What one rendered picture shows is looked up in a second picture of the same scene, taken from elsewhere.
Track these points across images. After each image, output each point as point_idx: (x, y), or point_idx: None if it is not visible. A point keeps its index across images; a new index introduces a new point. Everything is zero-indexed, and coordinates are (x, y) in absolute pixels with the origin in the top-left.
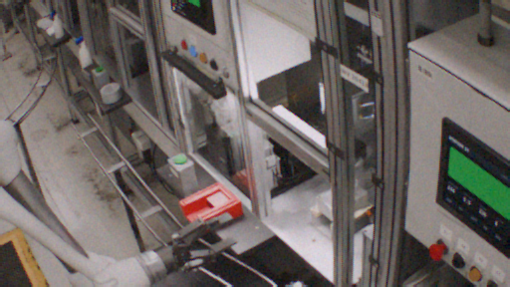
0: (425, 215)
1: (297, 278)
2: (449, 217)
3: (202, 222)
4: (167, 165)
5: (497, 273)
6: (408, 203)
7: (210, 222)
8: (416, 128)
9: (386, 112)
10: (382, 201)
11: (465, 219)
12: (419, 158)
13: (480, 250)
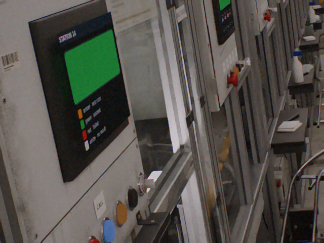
0: (219, 72)
1: None
2: (221, 51)
3: (320, 233)
4: None
5: (233, 55)
6: (216, 77)
7: (308, 242)
8: (205, 2)
9: (191, 21)
10: (205, 118)
11: (227, 33)
12: (210, 26)
13: (228, 52)
